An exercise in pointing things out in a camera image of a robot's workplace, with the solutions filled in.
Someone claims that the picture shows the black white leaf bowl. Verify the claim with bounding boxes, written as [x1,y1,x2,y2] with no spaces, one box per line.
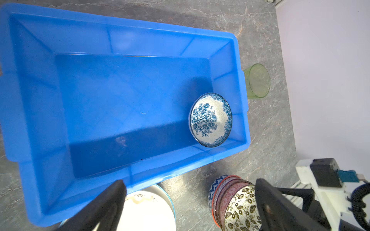
[222,185,262,231]

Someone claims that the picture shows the green glass cup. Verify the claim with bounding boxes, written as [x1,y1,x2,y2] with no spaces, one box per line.
[243,64,271,99]

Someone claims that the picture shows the blue plastic bin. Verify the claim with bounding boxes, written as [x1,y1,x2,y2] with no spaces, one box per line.
[1,3,251,227]

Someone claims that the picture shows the floral cream plate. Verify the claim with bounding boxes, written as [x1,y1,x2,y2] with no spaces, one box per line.
[116,185,176,231]

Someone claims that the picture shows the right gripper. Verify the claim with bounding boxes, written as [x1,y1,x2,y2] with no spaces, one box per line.
[278,158,370,231]

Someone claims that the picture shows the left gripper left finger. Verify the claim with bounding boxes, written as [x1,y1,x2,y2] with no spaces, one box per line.
[57,180,127,231]

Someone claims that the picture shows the blue floral bowl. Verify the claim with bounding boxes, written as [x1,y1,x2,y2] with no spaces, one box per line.
[188,92,233,148]

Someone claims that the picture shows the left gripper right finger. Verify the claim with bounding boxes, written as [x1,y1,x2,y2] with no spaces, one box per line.
[255,178,324,231]

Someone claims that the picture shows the red striped bowl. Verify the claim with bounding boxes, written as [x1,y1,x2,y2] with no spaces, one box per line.
[208,175,253,229]

